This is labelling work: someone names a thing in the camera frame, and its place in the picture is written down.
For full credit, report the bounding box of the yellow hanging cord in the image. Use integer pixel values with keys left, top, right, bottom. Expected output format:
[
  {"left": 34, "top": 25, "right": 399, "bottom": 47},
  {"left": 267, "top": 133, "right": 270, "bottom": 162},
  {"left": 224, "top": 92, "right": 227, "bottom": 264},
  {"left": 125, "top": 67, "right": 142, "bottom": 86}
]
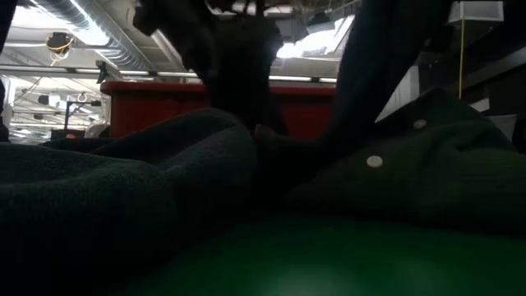
[{"left": 457, "top": 18, "right": 466, "bottom": 99}]

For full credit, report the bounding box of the black garment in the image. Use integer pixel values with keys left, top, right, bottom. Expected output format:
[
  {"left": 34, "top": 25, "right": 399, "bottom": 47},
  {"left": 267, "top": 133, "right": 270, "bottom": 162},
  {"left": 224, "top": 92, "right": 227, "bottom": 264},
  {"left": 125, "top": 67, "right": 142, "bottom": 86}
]
[{"left": 0, "top": 0, "right": 453, "bottom": 296}]

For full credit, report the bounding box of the clear plastic spray bottle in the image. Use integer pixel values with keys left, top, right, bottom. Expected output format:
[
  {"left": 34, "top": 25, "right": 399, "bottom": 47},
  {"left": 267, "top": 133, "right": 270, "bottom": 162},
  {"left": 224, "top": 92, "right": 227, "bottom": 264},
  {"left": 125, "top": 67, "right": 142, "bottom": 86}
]
[{"left": 94, "top": 59, "right": 118, "bottom": 127}]

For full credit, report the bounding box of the dark green garment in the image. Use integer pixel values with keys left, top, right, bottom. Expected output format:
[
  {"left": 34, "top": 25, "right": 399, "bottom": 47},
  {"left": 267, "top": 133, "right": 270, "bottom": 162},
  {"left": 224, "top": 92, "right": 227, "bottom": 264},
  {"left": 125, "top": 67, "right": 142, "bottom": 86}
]
[{"left": 287, "top": 88, "right": 526, "bottom": 240}]

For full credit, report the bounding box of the red plastic laundry basket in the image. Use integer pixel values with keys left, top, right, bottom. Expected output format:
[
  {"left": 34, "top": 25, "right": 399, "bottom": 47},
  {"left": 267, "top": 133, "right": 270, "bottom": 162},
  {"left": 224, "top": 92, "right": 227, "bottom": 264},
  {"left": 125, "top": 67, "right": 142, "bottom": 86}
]
[{"left": 100, "top": 80, "right": 338, "bottom": 141}]

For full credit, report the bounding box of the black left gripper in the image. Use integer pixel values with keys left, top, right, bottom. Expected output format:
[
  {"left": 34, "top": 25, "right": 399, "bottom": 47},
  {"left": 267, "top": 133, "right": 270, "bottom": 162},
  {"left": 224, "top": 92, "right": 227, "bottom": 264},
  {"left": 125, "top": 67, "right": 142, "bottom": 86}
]
[{"left": 133, "top": 0, "right": 288, "bottom": 136}]

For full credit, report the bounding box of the green table mat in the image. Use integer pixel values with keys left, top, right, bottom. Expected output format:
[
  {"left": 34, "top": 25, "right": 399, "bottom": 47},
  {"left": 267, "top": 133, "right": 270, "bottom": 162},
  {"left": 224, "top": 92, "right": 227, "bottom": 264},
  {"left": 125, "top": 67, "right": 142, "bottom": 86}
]
[{"left": 118, "top": 213, "right": 526, "bottom": 296}]

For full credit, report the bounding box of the yellow ceiling cord reel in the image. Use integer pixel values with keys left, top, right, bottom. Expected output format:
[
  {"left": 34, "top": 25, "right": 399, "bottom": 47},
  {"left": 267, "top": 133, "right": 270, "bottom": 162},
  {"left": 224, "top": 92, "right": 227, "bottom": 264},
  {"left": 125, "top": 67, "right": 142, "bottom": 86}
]
[{"left": 44, "top": 31, "right": 75, "bottom": 57}]

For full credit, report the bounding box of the pale square ceiling duct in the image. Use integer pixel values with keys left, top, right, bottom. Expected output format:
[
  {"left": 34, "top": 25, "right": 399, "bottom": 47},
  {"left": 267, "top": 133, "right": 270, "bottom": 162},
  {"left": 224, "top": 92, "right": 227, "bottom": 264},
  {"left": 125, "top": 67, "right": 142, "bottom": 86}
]
[{"left": 447, "top": 0, "right": 505, "bottom": 24}]

